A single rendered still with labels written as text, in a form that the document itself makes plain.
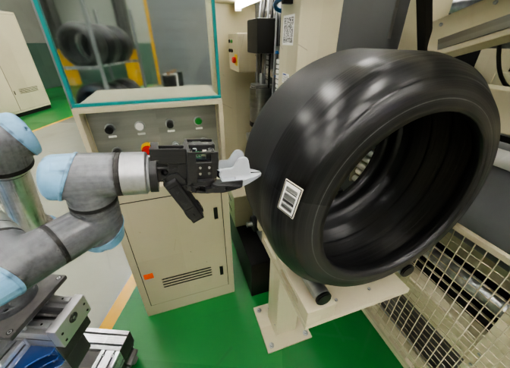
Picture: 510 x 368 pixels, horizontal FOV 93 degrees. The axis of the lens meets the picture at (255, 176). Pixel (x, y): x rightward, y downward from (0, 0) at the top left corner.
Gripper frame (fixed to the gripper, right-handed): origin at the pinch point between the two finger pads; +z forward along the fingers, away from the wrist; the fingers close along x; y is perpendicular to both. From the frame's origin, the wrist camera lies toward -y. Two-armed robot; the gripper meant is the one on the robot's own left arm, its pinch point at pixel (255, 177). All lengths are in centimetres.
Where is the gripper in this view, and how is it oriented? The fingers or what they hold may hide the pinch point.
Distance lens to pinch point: 50.5
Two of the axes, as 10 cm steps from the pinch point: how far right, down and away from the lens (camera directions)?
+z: 9.4, -0.6, 3.2
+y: 1.0, -8.9, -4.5
